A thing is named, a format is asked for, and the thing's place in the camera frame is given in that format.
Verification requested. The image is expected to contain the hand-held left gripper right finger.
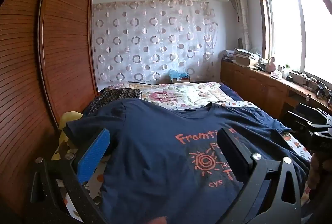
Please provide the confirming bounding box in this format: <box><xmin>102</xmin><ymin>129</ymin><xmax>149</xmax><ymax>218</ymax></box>
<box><xmin>217</xmin><ymin>127</ymin><xmax>303</xmax><ymax>224</ymax></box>

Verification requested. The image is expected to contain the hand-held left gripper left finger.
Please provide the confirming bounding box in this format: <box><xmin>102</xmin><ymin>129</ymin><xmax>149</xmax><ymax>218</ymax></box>
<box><xmin>30</xmin><ymin>128</ymin><xmax>111</xmax><ymax>224</ymax></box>

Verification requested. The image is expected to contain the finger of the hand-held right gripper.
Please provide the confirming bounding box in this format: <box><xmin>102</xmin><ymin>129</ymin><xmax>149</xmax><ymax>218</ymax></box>
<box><xmin>285</xmin><ymin>111</ymin><xmax>315</xmax><ymax>137</ymax></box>
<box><xmin>296</xmin><ymin>103</ymin><xmax>332</xmax><ymax>122</ymax></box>

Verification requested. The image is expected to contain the navy printed t-shirt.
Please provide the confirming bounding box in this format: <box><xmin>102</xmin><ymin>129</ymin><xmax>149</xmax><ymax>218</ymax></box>
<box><xmin>63</xmin><ymin>99</ymin><xmax>311</xmax><ymax>224</ymax></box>

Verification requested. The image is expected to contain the person's right hand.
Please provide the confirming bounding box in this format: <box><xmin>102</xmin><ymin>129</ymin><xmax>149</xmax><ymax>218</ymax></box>
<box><xmin>309</xmin><ymin>152</ymin><xmax>328</xmax><ymax>200</ymax></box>

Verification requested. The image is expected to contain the white electronic device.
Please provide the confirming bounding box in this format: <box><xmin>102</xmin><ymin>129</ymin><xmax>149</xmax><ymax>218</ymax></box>
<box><xmin>290</xmin><ymin>71</ymin><xmax>315</xmax><ymax>87</ymax></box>

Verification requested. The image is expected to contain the yellow cloth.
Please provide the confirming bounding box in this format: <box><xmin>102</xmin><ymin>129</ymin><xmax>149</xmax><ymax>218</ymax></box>
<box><xmin>50</xmin><ymin>111</ymin><xmax>84</xmax><ymax>161</ymax></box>

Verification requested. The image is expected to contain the wooden sideboard cabinet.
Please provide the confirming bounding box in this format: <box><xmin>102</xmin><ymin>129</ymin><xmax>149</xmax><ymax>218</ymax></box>
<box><xmin>220</xmin><ymin>59</ymin><xmax>332</xmax><ymax>122</ymax></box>

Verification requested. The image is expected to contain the dark circle patterned cloth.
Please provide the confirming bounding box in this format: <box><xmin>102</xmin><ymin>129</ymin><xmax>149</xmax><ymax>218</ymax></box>
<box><xmin>83</xmin><ymin>88</ymin><xmax>143</xmax><ymax>117</ymax></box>

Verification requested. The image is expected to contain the wood framed window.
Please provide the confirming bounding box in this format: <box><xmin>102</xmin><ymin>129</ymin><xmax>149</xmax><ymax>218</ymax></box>
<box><xmin>255</xmin><ymin>0</ymin><xmax>332</xmax><ymax>89</ymax></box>

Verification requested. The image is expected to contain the brown cardboard box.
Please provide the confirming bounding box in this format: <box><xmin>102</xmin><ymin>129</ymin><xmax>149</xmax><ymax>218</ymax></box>
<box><xmin>235</xmin><ymin>55</ymin><xmax>259</xmax><ymax>68</ymax></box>

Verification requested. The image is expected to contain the folded patterned cloth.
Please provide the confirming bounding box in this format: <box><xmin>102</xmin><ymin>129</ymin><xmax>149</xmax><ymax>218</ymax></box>
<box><xmin>235</xmin><ymin>47</ymin><xmax>260</xmax><ymax>59</ymax></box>

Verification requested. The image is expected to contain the cardboard box with blue bag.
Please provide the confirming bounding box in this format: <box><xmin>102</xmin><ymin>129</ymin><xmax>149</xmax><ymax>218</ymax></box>
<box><xmin>168</xmin><ymin>69</ymin><xmax>191</xmax><ymax>84</ymax></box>

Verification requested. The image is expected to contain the stack of papers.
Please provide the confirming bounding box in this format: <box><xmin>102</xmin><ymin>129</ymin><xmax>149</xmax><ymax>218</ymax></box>
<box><xmin>222</xmin><ymin>50</ymin><xmax>236</xmax><ymax>62</ymax></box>

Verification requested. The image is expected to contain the wooden slatted wardrobe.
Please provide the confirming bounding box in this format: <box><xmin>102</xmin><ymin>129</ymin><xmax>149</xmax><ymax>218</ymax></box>
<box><xmin>0</xmin><ymin>0</ymin><xmax>99</xmax><ymax>224</ymax></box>

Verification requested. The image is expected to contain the beige patterned window curtain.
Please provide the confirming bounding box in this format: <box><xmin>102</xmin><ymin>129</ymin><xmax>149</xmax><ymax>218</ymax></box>
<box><xmin>232</xmin><ymin>0</ymin><xmax>251</xmax><ymax>52</ymax></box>

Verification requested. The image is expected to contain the circle patterned sheer curtain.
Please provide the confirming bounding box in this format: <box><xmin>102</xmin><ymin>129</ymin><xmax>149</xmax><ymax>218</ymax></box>
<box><xmin>91</xmin><ymin>0</ymin><xmax>217</xmax><ymax>84</ymax></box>

